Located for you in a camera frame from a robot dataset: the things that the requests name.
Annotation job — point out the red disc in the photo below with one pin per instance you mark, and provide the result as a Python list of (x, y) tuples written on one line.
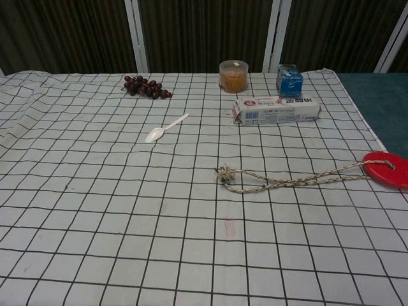
[(385, 173)]

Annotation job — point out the white plastic spoon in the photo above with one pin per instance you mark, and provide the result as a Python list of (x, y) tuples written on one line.
[(159, 132)]

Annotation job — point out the white black grid tablecloth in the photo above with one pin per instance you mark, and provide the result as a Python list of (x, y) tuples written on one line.
[(178, 204)]

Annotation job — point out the clear round food container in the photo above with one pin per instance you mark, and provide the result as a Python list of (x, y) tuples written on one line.
[(233, 78)]

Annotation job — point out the white printed carton box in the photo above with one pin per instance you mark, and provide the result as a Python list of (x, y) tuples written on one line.
[(275, 110)]

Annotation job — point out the dark red grape bunch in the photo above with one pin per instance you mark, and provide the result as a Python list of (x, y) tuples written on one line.
[(146, 87)]

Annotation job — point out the blue snack packet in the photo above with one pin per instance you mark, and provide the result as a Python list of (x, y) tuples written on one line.
[(289, 81)]

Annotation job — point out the white screen frame post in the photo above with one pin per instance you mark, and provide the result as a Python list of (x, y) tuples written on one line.
[(274, 35), (391, 44), (136, 35)]

